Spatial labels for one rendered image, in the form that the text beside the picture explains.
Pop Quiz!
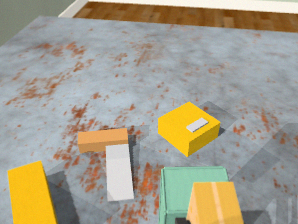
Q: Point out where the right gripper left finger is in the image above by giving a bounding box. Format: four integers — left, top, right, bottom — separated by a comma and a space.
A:
175, 217, 191, 224

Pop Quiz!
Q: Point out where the green l-shaped frame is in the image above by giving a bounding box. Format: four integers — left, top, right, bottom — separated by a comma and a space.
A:
158, 166, 229, 224

